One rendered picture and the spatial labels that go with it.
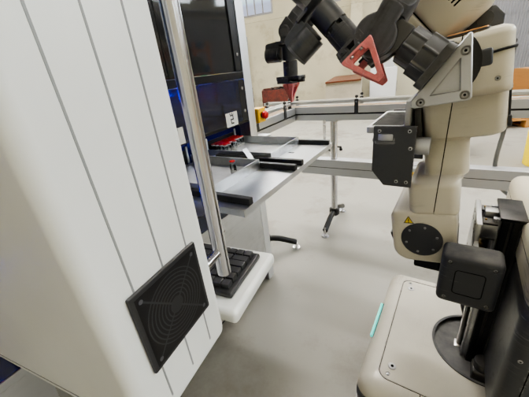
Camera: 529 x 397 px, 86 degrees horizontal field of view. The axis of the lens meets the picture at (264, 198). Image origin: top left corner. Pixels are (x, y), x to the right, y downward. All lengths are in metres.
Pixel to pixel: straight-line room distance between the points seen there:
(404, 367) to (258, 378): 0.61
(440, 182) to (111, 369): 0.78
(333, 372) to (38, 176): 1.34
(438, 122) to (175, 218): 0.67
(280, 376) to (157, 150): 1.24
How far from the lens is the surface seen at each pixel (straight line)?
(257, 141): 1.44
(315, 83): 9.64
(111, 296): 0.33
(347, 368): 1.48
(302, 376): 1.45
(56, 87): 0.29
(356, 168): 2.14
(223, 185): 0.89
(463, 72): 0.66
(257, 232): 1.61
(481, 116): 0.83
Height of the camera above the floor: 1.21
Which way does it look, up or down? 24 degrees down
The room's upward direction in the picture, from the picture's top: 7 degrees counter-clockwise
